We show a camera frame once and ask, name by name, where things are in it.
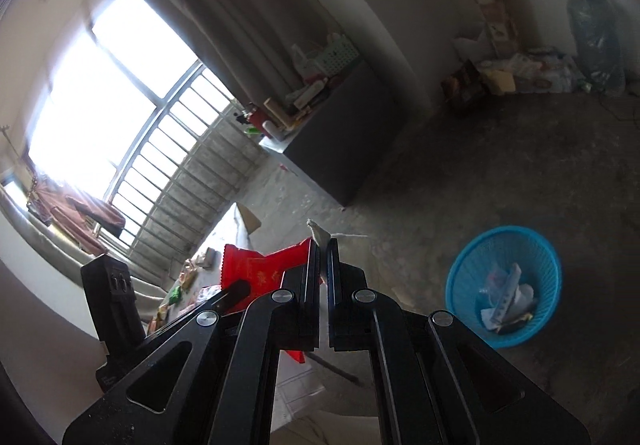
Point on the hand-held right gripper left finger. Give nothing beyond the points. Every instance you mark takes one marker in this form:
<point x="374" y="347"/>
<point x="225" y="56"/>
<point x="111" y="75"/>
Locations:
<point x="280" y="325"/>

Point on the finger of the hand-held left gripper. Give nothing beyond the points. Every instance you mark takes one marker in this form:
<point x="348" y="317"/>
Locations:
<point x="232" y="295"/>

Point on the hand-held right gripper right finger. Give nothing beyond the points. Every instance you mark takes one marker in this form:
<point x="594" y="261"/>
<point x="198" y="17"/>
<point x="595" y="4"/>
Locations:
<point x="360" y="320"/>

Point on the red snack packet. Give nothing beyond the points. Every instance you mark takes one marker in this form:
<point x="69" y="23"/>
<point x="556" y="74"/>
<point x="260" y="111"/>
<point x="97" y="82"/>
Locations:
<point x="255" y="267"/>

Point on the beige paper scrap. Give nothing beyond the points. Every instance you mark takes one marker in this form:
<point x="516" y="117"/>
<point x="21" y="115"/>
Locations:
<point x="319" y="231"/>

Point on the blue plastic wastebasket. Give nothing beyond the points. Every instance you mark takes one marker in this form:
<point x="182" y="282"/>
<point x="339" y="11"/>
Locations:
<point x="465" y="285"/>

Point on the floral plastic bag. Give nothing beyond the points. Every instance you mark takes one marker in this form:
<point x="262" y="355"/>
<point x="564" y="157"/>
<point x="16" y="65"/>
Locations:
<point x="500" y="290"/>

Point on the brown snack packet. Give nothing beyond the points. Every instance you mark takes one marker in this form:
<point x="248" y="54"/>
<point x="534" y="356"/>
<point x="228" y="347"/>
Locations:
<point x="156" y="322"/>

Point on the crumpled beige snack packet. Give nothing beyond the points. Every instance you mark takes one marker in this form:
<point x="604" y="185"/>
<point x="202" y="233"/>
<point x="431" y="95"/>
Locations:
<point x="189" y="272"/>

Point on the tan snack packet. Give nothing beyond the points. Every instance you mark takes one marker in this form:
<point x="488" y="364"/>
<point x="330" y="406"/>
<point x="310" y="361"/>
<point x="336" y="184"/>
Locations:
<point x="165" y="311"/>

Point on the small green snack packet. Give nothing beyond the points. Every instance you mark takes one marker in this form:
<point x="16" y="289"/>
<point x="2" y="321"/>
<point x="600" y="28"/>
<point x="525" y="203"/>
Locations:
<point x="176" y="295"/>

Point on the hanging clothes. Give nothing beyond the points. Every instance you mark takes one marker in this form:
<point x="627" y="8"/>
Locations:
<point x="85" y="210"/>

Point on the metal window railing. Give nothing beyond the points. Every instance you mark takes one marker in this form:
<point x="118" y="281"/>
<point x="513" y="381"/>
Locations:
<point x="190" y="175"/>

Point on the white bottle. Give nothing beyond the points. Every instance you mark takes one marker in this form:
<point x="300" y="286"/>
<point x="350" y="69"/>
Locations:
<point x="272" y="129"/>

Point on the red thermos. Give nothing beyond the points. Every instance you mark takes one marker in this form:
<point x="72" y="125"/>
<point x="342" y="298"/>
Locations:
<point x="254" y="117"/>

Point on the grey cabinet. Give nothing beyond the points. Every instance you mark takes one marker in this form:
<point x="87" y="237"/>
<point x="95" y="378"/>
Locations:
<point x="345" y="140"/>

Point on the white plastic bag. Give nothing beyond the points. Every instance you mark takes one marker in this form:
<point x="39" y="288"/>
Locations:
<point x="300" y="60"/>

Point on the pale green plastic basket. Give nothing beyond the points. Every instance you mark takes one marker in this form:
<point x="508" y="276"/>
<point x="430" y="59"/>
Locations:
<point x="340" y="54"/>

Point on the pile of packets and bags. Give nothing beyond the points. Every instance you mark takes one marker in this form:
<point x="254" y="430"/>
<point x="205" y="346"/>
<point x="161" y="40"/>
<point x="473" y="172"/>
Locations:
<point x="510" y="75"/>

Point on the blue water jug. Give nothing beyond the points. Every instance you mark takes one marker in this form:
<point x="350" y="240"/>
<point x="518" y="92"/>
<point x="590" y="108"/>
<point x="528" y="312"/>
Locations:
<point x="595" y="30"/>

